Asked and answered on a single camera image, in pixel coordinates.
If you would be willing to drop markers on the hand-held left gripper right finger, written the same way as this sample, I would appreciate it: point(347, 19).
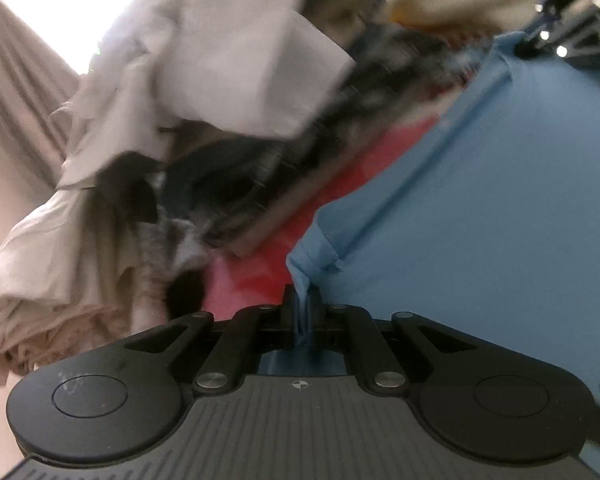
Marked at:
point(316, 320)

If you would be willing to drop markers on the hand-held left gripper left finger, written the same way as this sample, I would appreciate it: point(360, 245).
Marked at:
point(290, 320)

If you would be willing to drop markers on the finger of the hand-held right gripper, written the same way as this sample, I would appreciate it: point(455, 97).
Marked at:
point(575, 15)

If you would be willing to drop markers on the light blue shirt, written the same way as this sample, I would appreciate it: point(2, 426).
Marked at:
point(455, 210)

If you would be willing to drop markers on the dark patterned cloth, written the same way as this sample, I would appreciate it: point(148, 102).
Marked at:
point(290, 175)

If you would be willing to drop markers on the red floral blanket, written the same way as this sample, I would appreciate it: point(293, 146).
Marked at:
point(360, 170)

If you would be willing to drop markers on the off-white crumpled cloth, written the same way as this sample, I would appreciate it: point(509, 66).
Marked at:
point(45, 270)

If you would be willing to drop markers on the white cloth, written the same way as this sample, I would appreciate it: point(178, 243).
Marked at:
point(230, 60)

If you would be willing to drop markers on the beige curtain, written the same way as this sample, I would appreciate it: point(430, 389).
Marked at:
point(15, 80)

